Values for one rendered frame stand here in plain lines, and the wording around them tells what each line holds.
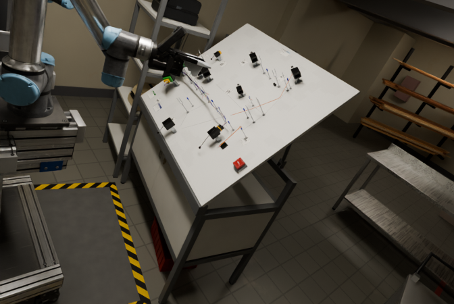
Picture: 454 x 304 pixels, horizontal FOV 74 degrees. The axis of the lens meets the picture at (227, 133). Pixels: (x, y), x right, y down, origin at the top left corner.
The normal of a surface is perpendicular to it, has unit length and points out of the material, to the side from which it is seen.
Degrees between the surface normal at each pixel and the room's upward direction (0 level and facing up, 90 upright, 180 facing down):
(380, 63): 90
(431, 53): 90
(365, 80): 90
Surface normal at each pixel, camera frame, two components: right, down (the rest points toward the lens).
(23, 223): 0.37, -0.83
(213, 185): -0.36, -0.59
